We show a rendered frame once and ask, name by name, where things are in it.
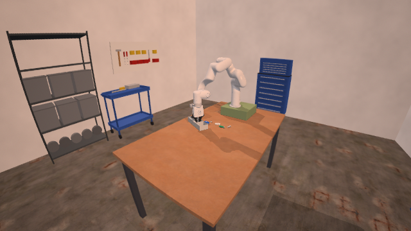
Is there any grey rack of labelled bins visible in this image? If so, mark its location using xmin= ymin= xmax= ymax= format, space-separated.
xmin=188 ymin=116 xmax=208 ymax=131

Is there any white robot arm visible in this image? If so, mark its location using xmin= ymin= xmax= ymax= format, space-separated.
xmin=189 ymin=58 xmax=247 ymax=108

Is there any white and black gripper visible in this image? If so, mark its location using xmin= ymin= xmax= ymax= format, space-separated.
xmin=191 ymin=106 xmax=204 ymax=122

